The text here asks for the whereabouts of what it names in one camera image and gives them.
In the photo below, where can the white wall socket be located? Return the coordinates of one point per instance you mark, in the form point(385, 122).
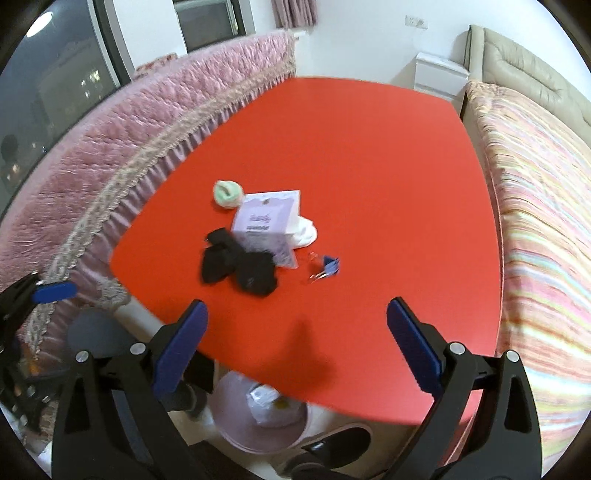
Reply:
point(415, 21)

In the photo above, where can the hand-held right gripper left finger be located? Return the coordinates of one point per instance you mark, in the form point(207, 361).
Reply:
point(184, 341)

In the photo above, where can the pink round bin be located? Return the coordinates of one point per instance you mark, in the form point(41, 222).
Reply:
point(240, 415)

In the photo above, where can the dark slipper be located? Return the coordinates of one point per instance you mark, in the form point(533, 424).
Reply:
point(334, 445)

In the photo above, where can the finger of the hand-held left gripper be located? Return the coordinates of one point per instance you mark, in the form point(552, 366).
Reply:
point(54, 292)

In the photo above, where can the clear plastic zip bag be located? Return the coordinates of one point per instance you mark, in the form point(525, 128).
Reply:
point(270, 226)

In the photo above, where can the white nightstand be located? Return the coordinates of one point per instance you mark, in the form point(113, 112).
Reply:
point(438, 76)

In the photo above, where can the white crumpled paper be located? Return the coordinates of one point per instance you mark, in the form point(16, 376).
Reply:
point(270, 406)

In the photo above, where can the dark window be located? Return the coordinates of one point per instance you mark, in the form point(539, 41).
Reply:
point(51, 92)

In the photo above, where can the pink quilted blanket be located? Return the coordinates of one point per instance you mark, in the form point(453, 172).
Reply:
point(115, 147)

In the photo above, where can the green and white rolled sock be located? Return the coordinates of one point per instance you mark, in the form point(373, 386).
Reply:
point(227, 194)

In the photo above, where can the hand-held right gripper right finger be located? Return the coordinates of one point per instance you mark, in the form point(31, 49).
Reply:
point(412, 342)

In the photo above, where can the pink curtain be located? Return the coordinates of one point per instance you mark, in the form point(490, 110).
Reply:
point(295, 11)

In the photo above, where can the black sock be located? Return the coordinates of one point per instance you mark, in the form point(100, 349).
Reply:
point(217, 258)
point(256, 277)

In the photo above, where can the beige padded headboard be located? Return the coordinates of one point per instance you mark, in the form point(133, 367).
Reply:
point(521, 60)

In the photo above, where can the striped pastel bed cover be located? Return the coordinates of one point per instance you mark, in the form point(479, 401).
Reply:
point(540, 221)

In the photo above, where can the blue binder clip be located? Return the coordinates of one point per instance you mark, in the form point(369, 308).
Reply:
point(329, 266)

